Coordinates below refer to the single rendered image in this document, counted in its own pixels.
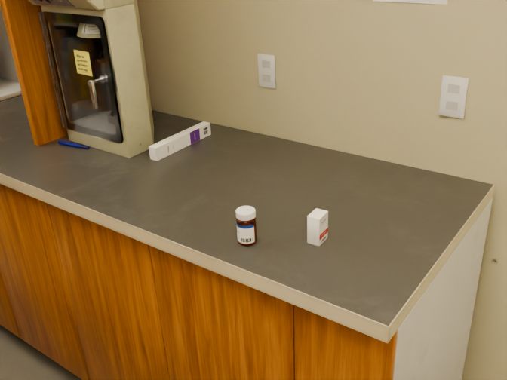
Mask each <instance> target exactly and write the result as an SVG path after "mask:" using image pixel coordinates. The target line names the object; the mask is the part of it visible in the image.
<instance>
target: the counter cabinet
mask: <svg viewBox="0 0 507 380"><path fill-rule="evenodd" d="M492 200H493V198H492V199H491V200H490V202H489V203H488V205H487V206H486V207H485V208H484V210H483V211H482V213H481V215H480V216H479V217H478V218H477V220H476V221H475V223H474V224H473V226H472V227H471V228H470V229H469V231H468V232H467V234H466V236H465V237H464V238H463V239H462V241H461V242H460V243H459V245H458V247H457V248H456V249H455V250H454V252H453V253H452V255H451V256H450V258H449V259H448V260H447V262H446V263H445V264H444V266H443V267H442V269H441V270H440V271H439V272H438V274H437V276H436V277H435V279H434V280H433V281H432V282H431V284H430V285H429V287H428V288H427V290H426V291H425V292H424V293H423V295H422V297H421V298H420V299H419V301H418V302H417V303H416V305H415V306H414V308H413V309H412V311H411V312H410V313H409V314H408V316H407V318H406V319H405V320H404V322H403V323H402V324H401V326H400V327H399V328H398V330H397V332H396V333H395V334H394V335H393V337H392V338H391V340H390V341H389V343H385V342H382V341H380V340H378V339H375V338H373V337H371V336H368V335H366V334H363V333H362V332H359V331H356V330H354V329H351V328H349V327H347V326H343V325H342V324H340V323H337V322H334V321H332V320H329V319H327V318H325V317H322V316H320V315H317V314H315V313H312V312H311V311H307V310H306V309H303V308H300V307H298V306H295V305H293V304H291V303H289V302H286V301H283V300H281V299H278V298H276V297H274V296H270V295H269V294H267V293H264V292H261V291H259V290H256V289H254V288H252V287H249V286H247V285H245V284H242V283H239V282H238V281H235V280H233V279H230V278H228V277H225V276H222V275H221V274H218V273H216V272H213V271H210V270H208V269H206V268H203V267H201V266H199V265H196V264H194V263H191V262H188V261H186V260H185V259H181V258H179V257H177V256H174V255H172V254H170V253H166V252H165V251H162V250H160V249H157V248H155V247H152V246H150V245H148V244H145V243H143V242H140V241H138V240H135V239H133V238H131V237H128V236H126V235H124V234H121V233H118V232H117V231H113V230H112V229H109V228H106V227H104V226H102V225H99V224H97V223H95V222H92V221H90V220H87V219H84V218H82V217H80V216H77V215H75V214H73V213H70V212H67V211H65V210H62V209H60V208H58V207H55V206H53V205H51V204H48V203H45V202H44V201H40V200H39V199H36V198H33V197H31V196H29V195H26V194H24V193H22V192H19V191H17V190H14V189H12V188H9V187H7V186H5V185H2V184H0V325H1V326H3V327H4V328H5V329H7V330H9V331H10V332H12V333H13V334H14V335H16V336H18V337H19V338H21V339H22V340H23V341H25V342H27V343H28V344H30V345H31V346H33V347H34V348H35V349H37V350H38V351H40V352H42V353H43V354H44V355H46V356H47V357H49V358H51V359H52V360H53V361H55V362H56V363H58V364H60V365H61V366H62V367H64V368H65V369H67V370H69V371H70V372H71V373H73V374H74V375H76V376H78V377H79V378H80V379H82V380H462V373H463V368H464V363H465V359H466V351H467V346H468V341H469V333H470V329H471V324H472V315H473V311H474V306H475V298H476V293H477V288H478V280H479V275H480V271H481V263H482V258H483V253H484V245H485V241H486V236H487V227H488V222H489V218H490V210H491V205H492Z"/></svg>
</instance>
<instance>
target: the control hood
mask: <svg viewBox="0 0 507 380"><path fill-rule="evenodd" d="M28 1H29V2H31V3H32V4H33V5H40V4H36V3H35V2H34V1H33V0H28ZM68 1H69V2H70V3H71V4H72V5H74V6H75V7H69V6H59V5H41V6H51V7H60V8H78V9H87V10H96V11H99V10H104V8H105V7H104V2H103V0H68Z"/></svg>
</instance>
